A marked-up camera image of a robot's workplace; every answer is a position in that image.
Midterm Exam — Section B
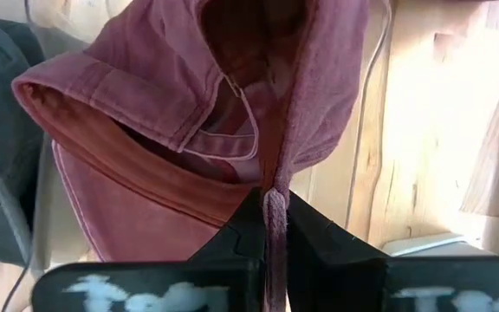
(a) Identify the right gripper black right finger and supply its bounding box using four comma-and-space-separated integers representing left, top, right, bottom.
285, 193, 499, 312

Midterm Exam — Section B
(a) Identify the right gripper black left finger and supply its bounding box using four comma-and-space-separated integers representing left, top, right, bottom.
31, 189, 269, 312

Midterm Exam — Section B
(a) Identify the maroon baseball cap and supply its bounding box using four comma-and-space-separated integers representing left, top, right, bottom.
10, 0, 372, 312

